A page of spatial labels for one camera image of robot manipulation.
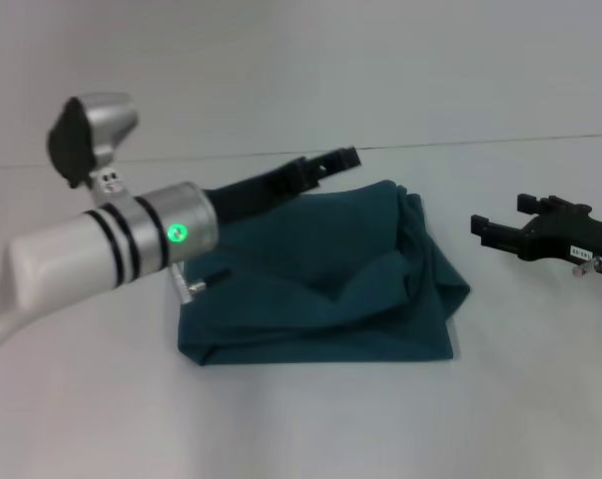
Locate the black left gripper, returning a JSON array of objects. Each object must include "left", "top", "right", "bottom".
[{"left": 203, "top": 145, "right": 362, "bottom": 232}]

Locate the teal t-shirt with FREE print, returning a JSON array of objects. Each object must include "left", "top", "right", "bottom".
[{"left": 175, "top": 178, "right": 471, "bottom": 368}]

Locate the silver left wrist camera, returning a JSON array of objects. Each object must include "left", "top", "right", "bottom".
[{"left": 47, "top": 92, "right": 141, "bottom": 207}]

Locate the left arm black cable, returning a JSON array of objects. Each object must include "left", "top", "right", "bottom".
[{"left": 172, "top": 261, "right": 233, "bottom": 305}]

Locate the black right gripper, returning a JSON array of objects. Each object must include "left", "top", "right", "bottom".
[{"left": 470, "top": 193, "right": 602, "bottom": 278}]

